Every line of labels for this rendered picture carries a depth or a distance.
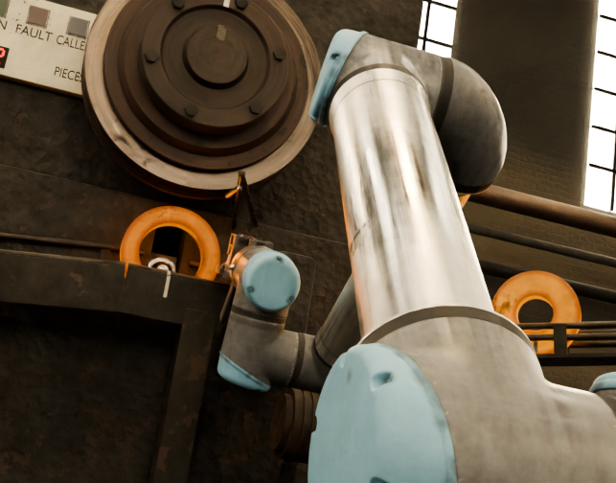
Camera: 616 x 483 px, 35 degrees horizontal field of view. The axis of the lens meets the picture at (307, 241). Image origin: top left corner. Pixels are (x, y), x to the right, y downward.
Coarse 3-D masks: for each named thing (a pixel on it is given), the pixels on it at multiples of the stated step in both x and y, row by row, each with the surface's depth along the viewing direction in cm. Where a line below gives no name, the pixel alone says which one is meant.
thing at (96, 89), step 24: (120, 0) 191; (96, 24) 188; (96, 48) 187; (312, 48) 201; (96, 72) 186; (312, 72) 199; (96, 96) 185; (312, 96) 198; (96, 120) 190; (120, 144) 184; (288, 144) 194; (144, 168) 185; (168, 168) 186; (264, 168) 192; (192, 192) 193; (216, 192) 193
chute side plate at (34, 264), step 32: (0, 256) 173; (0, 288) 172; (32, 288) 173; (64, 288) 175; (96, 288) 176; (128, 288) 178; (160, 288) 180; (192, 288) 181; (224, 288) 183; (160, 320) 179
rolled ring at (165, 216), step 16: (160, 208) 186; (176, 208) 186; (144, 224) 184; (160, 224) 186; (176, 224) 187; (192, 224) 186; (208, 224) 187; (128, 240) 182; (208, 240) 187; (128, 256) 182; (208, 256) 186; (208, 272) 185
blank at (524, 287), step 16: (528, 272) 177; (544, 272) 176; (512, 288) 177; (528, 288) 176; (544, 288) 175; (560, 288) 174; (496, 304) 177; (512, 304) 176; (560, 304) 173; (576, 304) 172; (512, 320) 175; (560, 320) 172; (576, 320) 171; (544, 352) 171
